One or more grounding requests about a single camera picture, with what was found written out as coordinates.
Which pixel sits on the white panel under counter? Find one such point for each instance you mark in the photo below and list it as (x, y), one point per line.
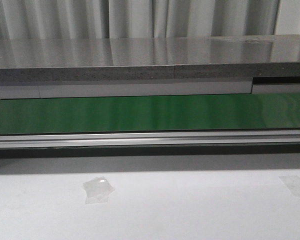
(154, 87)

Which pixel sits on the crumpled clear tape patch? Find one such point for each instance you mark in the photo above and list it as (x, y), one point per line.
(97, 190)

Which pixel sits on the grey speckled stone counter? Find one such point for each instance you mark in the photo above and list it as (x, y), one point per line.
(57, 61)

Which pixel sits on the green conveyor belt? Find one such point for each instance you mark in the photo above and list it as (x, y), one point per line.
(150, 113)

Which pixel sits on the clear tape strip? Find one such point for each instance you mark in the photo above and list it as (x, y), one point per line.
(292, 183)

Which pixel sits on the white pleated curtain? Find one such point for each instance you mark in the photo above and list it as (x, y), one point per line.
(102, 19)

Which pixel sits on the aluminium conveyor side rail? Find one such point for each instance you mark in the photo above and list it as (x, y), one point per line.
(76, 140)

